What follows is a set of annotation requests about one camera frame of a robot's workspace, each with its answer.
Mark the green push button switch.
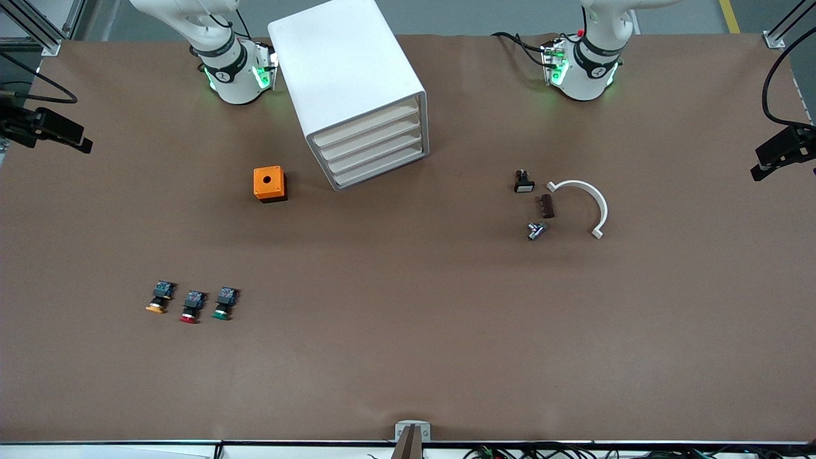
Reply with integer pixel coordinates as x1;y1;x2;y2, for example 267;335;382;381
212;286;240;321

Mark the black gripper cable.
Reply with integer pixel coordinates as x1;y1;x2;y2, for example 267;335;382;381
0;51;78;105
762;25;816;128

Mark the red push button switch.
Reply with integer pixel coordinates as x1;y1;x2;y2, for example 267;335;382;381
179;290;208;324

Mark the connector box with green light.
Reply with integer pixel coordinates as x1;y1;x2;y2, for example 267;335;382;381
541;37;570;87
254;41;280;91

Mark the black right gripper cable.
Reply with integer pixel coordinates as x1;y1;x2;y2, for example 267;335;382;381
0;51;78;105

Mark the aluminium frame post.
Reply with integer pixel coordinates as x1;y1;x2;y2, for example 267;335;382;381
764;0;816;50
0;0;87;57

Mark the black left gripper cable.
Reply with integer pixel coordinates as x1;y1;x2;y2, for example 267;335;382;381
762;25;816;128

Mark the orange button enclosure box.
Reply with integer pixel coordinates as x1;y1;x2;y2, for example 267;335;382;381
253;166;288;203

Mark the white curved bracket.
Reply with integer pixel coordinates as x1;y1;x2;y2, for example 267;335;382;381
547;180;609;240

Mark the yellow push button switch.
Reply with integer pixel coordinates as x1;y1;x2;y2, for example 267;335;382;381
145;280;176;314

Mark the black arm base cable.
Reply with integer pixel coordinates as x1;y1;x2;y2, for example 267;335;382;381
491;31;550;68

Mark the grey table edge camera mount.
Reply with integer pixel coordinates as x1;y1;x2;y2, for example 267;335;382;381
394;421;432;459

